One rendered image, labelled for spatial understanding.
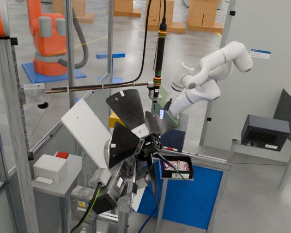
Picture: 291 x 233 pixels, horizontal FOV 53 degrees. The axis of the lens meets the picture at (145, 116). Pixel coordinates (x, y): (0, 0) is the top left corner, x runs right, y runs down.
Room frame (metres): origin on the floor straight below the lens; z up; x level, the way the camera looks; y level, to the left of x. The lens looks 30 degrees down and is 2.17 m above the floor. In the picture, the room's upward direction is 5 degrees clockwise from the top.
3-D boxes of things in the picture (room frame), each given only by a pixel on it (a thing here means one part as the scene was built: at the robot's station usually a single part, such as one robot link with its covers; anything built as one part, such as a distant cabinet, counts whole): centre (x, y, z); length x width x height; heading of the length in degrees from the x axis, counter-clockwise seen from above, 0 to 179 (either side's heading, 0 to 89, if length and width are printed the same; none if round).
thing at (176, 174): (1.63, -0.25, 0.85); 0.22 x 0.17 x 0.07; 94
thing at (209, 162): (1.80, -0.21, 0.82); 0.90 x 0.04 x 0.08; 79
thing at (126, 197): (1.14, 0.09, 1.03); 0.15 x 0.10 x 0.14; 79
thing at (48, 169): (1.39, 0.56, 0.92); 0.17 x 0.16 x 0.11; 79
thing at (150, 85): (1.46, -0.04, 1.49); 0.09 x 0.07 x 0.10; 114
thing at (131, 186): (1.13, 0.03, 1.08); 0.07 x 0.04 x 0.06; 179
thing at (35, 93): (1.21, 0.53, 1.54); 0.10 x 0.07 x 0.08; 114
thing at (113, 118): (1.88, 0.18, 1.02); 0.16 x 0.10 x 0.11; 79
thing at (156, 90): (1.47, -0.05, 1.65); 0.04 x 0.04 x 0.46
